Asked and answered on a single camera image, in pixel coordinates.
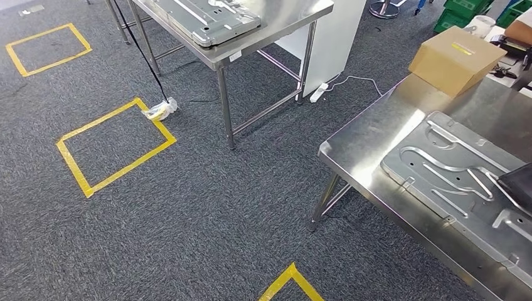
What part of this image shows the white board panel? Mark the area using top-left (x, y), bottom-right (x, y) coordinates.
top-left (274, 0), bottom-right (368, 99)

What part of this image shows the yellow floor tape square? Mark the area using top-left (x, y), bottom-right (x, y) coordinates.
top-left (5, 23), bottom-right (93, 78)

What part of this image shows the stainless steel workbench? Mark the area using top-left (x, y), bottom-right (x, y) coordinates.
top-left (307, 73), bottom-right (532, 301)

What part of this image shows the grey floor plate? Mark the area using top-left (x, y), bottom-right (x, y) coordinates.
top-left (18, 4), bottom-right (46, 18)

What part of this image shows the clear plastic bag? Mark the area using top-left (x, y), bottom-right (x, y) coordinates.
top-left (142, 97), bottom-right (179, 122)

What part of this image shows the brown cardboard box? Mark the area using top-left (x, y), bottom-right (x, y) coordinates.
top-left (408, 25), bottom-right (508, 99)

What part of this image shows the brown paper roll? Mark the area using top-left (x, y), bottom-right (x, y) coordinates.
top-left (503, 9), bottom-right (532, 47)

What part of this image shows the stamped grey metal panel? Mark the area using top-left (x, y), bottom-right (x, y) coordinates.
top-left (380, 110), bottom-right (532, 287)
top-left (154, 0), bottom-right (262, 48)

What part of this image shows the white paper roll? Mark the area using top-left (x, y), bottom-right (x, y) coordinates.
top-left (463, 14), bottom-right (497, 40)

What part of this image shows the white power cable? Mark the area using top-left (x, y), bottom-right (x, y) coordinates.
top-left (324, 75), bottom-right (383, 98)

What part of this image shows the white power strip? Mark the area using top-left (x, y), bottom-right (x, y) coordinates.
top-left (309, 82), bottom-right (329, 104)

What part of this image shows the round metal stand base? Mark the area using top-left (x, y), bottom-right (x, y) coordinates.
top-left (368, 0), bottom-right (401, 20)

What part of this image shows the white desk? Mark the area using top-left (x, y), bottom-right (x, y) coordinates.
top-left (484, 24), bottom-right (532, 100)

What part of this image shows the black strap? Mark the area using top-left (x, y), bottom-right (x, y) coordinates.
top-left (111, 0), bottom-right (171, 105)

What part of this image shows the green plastic crate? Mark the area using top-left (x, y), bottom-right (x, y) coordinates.
top-left (433, 0), bottom-right (496, 34)
top-left (496, 0), bottom-right (532, 29)

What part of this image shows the stainless steel table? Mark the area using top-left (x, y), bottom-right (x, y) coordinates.
top-left (104, 0), bottom-right (334, 151)

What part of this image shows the black plastic panel part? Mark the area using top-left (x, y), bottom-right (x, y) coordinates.
top-left (497, 162), bottom-right (532, 219)

